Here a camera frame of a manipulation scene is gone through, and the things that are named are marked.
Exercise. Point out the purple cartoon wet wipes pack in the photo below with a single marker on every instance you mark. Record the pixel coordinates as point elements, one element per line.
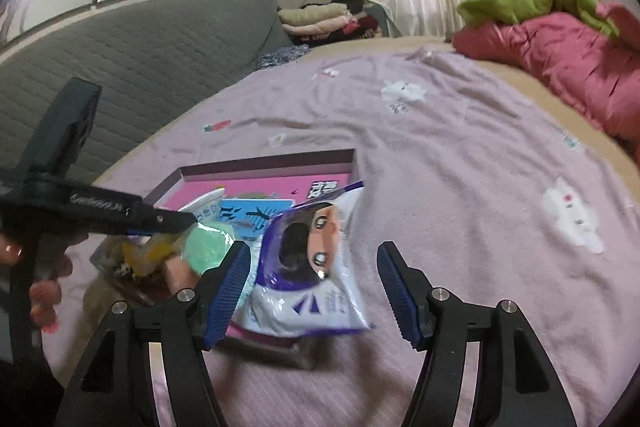
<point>305,284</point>

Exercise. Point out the stack of folded clothes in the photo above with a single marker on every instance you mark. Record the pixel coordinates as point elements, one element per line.
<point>318,24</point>

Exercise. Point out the yellow cartoon wet wipes pack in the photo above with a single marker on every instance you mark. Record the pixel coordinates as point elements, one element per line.
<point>157,248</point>

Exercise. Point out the pink quilted comforter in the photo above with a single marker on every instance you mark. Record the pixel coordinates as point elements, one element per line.
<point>595,74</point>

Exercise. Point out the person's left hand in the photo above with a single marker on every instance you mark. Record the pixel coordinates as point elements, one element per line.
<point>46,294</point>

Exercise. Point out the pink children's book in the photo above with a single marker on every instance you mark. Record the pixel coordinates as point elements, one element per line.
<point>249,205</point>

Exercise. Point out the shallow purple cardboard box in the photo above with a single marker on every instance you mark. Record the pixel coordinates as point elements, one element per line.
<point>302,352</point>

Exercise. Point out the green round puff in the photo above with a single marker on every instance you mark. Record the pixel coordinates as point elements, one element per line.
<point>205,246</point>

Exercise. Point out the purple patterned bedspread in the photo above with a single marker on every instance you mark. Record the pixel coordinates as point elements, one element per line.
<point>476,185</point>

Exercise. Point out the grey quilted headboard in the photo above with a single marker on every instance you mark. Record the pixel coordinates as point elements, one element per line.
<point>154,61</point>

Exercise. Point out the green blanket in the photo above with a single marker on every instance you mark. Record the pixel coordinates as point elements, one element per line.
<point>511,12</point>

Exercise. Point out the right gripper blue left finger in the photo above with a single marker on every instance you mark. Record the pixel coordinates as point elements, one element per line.
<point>221,291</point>

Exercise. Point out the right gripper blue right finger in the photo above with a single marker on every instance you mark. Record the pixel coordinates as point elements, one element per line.
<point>407,290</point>

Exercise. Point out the dark patterned cloth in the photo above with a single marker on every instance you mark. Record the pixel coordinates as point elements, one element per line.
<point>282,56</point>

